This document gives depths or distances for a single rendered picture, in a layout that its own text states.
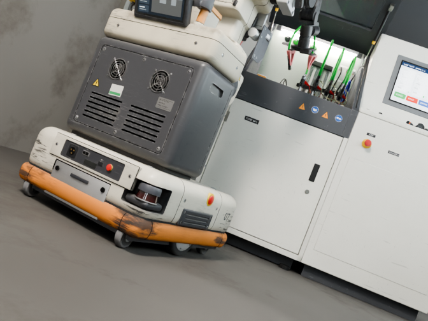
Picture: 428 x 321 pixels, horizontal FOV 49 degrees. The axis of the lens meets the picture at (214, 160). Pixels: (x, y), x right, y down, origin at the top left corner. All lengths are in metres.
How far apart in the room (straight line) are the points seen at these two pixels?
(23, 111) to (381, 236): 2.38
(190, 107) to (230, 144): 1.06
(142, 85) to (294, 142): 1.15
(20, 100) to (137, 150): 1.81
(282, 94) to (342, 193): 0.64
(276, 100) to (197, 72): 1.10
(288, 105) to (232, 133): 0.35
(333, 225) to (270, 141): 0.57
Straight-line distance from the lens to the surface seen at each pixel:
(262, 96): 2.69
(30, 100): 3.44
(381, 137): 2.72
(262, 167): 2.63
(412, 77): 3.14
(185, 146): 1.65
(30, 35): 3.35
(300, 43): 2.39
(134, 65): 1.81
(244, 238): 2.64
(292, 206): 2.63
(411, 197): 2.74
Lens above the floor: 0.33
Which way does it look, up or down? 2 degrees up
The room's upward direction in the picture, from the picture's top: 22 degrees clockwise
